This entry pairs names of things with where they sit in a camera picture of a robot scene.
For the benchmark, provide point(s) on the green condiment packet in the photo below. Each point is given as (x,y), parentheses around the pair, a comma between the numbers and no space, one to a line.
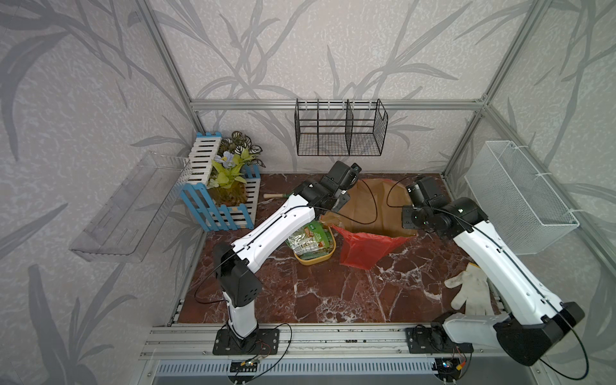
(310,240)

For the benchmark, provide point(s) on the yellow plastic tray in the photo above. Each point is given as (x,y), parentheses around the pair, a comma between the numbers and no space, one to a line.
(317,245)

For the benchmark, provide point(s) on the clear acrylic shelf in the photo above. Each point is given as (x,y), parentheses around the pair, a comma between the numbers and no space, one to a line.
(126,227)

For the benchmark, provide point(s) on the white wire basket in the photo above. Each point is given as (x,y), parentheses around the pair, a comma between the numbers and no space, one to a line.
(523,207)

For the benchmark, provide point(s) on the white work glove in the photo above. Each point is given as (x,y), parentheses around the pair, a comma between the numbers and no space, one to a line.
(474,293)

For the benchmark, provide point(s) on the red paper bag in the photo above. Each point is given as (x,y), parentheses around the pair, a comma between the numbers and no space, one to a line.
(370,224)

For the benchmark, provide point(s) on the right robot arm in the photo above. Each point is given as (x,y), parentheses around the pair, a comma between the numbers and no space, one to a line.
(500,302)

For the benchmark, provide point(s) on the small green rake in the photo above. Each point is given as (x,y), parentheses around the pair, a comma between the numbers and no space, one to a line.
(268,196)

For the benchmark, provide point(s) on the blue white wooden crate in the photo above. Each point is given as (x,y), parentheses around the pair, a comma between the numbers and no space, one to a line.
(209,215)

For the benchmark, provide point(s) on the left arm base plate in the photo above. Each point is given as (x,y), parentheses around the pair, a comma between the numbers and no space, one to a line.
(260,342)

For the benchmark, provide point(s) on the black wire basket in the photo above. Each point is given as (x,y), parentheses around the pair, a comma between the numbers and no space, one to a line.
(340,129)

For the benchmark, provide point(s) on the potted artificial plant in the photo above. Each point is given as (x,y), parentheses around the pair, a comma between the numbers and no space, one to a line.
(227,183)

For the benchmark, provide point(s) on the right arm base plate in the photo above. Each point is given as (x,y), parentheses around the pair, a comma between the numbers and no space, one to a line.
(433,340)

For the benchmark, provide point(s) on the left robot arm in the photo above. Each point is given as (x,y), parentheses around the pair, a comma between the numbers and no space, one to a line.
(236,264)

